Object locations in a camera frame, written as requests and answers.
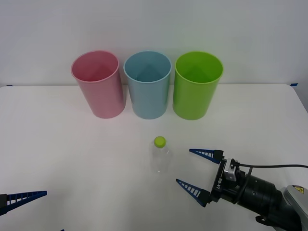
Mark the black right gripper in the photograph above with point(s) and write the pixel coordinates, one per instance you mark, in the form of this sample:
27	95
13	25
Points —
226	190

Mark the clear bottle yellow-green cap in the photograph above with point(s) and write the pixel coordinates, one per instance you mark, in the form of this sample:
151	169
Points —
161	156

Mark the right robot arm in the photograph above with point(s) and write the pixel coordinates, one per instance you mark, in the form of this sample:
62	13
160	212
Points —
262	197

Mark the green plastic bin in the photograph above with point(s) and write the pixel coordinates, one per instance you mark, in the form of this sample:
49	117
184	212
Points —
192	101

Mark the pale blue plastic bin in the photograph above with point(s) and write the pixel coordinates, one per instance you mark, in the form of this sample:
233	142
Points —
149	101

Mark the pink plastic bin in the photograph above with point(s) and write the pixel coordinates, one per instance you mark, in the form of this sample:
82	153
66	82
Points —
103	101

